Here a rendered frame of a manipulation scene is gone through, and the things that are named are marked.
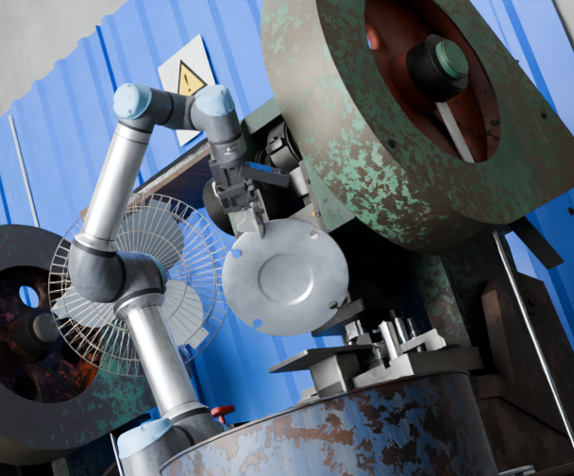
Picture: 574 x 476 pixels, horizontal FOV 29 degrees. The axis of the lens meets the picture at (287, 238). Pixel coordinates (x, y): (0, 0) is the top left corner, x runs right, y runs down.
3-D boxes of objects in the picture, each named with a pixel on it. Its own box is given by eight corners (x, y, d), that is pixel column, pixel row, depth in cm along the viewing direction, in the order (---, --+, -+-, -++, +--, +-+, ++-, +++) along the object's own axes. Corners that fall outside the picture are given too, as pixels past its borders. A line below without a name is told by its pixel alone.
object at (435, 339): (446, 345, 256) (431, 304, 259) (393, 369, 267) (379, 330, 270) (460, 344, 261) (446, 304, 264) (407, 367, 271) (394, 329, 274)
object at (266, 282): (373, 258, 248) (372, 257, 249) (262, 196, 242) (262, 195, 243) (307, 357, 256) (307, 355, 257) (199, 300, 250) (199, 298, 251)
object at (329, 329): (369, 318, 266) (362, 297, 268) (312, 347, 278) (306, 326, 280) (408, 315, 278) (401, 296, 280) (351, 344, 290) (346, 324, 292)
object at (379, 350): (380, 360, 267) (375, 342, 268) (337, 380, 276) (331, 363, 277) (403, 357, 273) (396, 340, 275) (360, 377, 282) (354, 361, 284)
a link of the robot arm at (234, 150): (240, 126, 237) (244, 140, 230) (245, 144, 239) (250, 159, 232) (207, 136, 237) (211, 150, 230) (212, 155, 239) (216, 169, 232)
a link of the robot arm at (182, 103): (144, 88, 235) (181, 90, 228) (179, 96, 244) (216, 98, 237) (140, 125, 235) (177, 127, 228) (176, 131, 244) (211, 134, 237)
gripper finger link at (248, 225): (242, 244, 245) (230, 208, 241) (267, 236, 245) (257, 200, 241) (244, 249, 242) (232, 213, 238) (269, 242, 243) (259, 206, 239)
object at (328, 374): (324, 402, 246) (306, 347, 250) (281, 422, 254) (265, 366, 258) (390, 393, 264) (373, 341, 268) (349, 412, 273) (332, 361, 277)
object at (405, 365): (414, 377, 247) (406, 352, 249) (280, 436, 275) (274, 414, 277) (486, 368, 270) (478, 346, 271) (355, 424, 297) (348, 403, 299)
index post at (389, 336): (397, 357, 252) (384, 318, 255) (388, 362, 254) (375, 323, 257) (405, 356, 254) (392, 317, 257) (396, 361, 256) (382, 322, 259)
